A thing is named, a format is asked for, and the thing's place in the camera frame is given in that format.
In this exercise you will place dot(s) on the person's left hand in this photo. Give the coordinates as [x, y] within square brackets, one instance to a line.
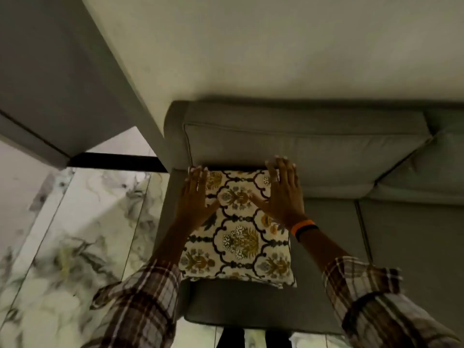
[195, 206]

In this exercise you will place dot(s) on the person's right hand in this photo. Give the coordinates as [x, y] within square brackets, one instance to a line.
[284, 202]

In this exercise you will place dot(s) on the person's left thumb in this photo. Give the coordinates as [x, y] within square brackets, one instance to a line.
[213, 208]

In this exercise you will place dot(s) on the person's right middle finger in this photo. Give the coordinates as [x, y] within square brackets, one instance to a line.
[280, 174]

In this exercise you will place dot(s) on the person's right little finger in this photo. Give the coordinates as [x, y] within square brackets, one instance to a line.
[297, 183]

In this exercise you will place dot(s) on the person's right thumb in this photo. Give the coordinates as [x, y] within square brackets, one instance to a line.
[258, 204]

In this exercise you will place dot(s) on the floral patterned throw pillow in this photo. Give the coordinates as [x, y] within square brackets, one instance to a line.
[237, 242]

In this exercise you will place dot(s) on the person's left forearm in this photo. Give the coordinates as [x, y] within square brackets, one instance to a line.
[145, 297]

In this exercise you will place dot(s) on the person's right forearm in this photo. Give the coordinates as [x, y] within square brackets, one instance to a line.
[362, 293]

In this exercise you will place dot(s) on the wide grey back cushion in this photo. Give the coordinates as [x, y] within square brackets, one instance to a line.
[319, 155]

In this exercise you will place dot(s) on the orange wristband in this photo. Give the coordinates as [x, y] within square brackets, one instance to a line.
[302, 226]

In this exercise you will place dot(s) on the black wristband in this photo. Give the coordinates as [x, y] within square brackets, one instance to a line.
[308, 231]

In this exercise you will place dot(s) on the grey fabric sofa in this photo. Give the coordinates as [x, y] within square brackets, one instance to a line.
[326, 250]

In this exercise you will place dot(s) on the grey seat cushion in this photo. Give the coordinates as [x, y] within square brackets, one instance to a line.
[322, 257]
[417, 242]

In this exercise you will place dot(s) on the person's left leg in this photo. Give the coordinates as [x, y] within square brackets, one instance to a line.
[232, 338]

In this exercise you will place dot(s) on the person's leg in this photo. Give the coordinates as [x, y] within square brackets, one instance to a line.
[278, 339]
[232, 338]

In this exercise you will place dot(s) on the person's right leg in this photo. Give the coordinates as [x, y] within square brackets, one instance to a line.
[278, 339]

